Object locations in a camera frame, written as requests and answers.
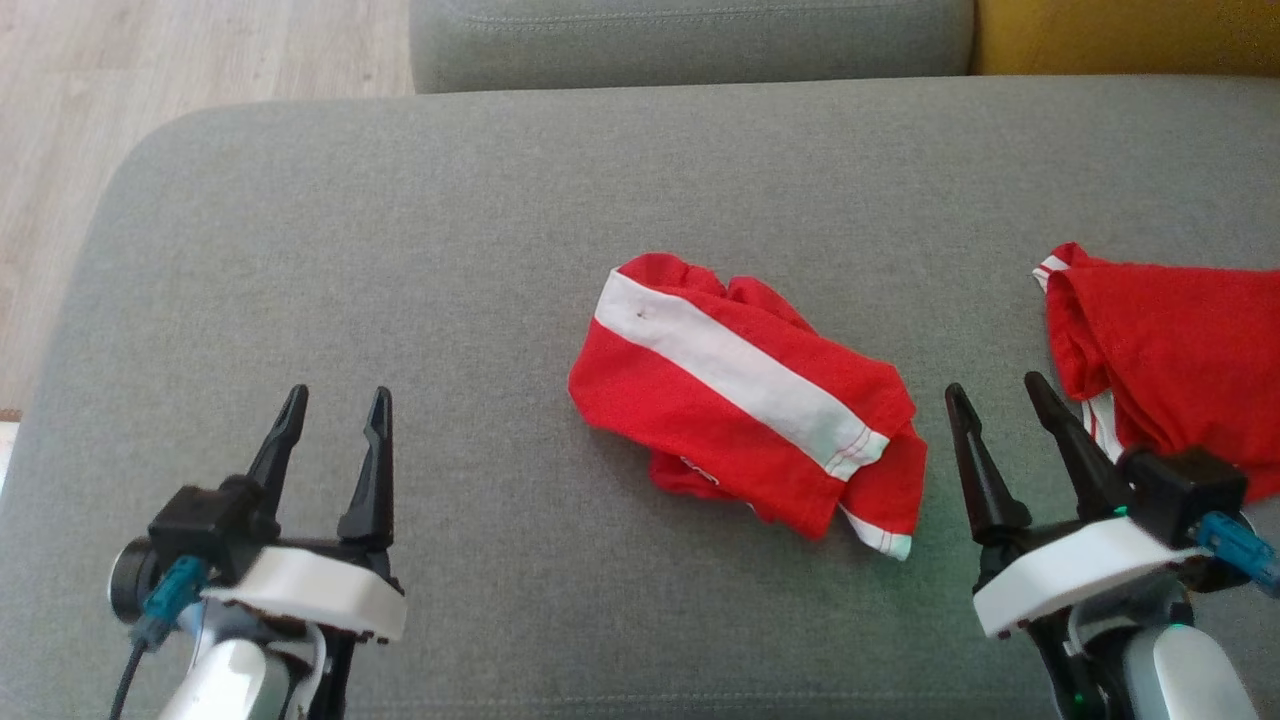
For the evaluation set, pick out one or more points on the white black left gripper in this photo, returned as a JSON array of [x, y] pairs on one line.
[[320, 590]]

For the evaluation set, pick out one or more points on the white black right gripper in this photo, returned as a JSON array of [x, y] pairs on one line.
[[1080, 565]]

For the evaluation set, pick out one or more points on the red jersey with black lettering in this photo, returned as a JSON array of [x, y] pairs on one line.
[[1170, 350]]

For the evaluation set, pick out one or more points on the red shorts with white stripe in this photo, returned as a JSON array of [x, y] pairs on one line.
[[720, 420]]

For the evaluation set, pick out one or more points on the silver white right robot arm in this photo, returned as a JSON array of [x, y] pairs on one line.
[[1190, 680]]

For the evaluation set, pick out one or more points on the large yellow sofa backrest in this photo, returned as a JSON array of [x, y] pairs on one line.
[[1130, 35]]

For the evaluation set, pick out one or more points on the long grey sofa seat cushion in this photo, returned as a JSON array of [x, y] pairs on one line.
[[690, 45]]

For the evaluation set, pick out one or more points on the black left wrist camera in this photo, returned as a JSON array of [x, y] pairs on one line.
[[210, 520]]

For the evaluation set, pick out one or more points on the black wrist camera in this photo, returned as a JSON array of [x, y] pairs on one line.
[[210, 520], [1185, 490]]

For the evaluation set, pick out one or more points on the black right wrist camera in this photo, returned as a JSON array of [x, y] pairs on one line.
[[1185, 490]]

